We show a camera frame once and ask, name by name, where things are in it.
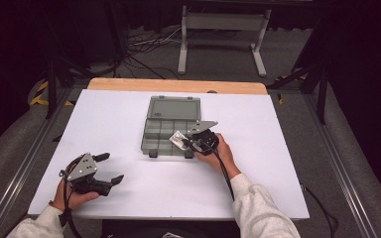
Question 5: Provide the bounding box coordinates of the grey metal stand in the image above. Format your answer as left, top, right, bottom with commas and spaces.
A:
177, 4, 272, 78

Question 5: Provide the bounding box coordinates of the black metal stand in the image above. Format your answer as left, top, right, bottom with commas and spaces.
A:
44, 58, 92, 120
267, 62, 329, 125

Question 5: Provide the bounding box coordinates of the left hand-held gripper black cable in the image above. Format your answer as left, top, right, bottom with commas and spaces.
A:
60, 175, 82, 238

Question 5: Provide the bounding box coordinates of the white table sheet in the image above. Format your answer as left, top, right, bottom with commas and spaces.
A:
28, 88, 311, 222

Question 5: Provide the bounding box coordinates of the yellow black floor tape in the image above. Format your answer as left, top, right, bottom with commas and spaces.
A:
29, 80, 75, 107

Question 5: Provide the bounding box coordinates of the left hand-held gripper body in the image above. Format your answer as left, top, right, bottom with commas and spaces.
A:
59, 152, 113, 196

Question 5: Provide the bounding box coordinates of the person's left hand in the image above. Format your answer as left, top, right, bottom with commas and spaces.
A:
51, 165, 101, 212

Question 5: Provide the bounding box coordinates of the thin black floor cable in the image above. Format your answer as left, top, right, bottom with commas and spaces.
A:
300, 182, 340, 238

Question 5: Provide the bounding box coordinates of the white printed paper packet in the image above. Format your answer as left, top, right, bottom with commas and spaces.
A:
168, 130, 191, 150

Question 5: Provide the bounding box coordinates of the right hand-held gripper black cable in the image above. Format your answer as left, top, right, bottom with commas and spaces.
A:
207, 144, 236, 201

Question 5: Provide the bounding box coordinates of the person's right hand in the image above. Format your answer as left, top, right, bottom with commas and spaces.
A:
193, 132, 242, 180

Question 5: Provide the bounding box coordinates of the grey transparent plastic storage box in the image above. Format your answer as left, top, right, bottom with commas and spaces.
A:
140, 95, 209, 159

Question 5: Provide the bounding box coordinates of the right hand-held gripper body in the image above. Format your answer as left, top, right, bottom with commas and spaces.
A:
187, 120, 220, 157

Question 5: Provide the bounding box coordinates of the aluminium floor rail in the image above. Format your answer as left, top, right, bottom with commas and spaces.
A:
302, 93, 381, 238
0, 87, 77, 238

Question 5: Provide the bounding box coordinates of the bundle of floor cables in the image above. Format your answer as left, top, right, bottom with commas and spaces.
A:
122, 26, 184, 80

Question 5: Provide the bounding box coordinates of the hand-held gripper black cable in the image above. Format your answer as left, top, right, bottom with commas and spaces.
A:
60, 175, 82, 238
207, 144, 236, 201

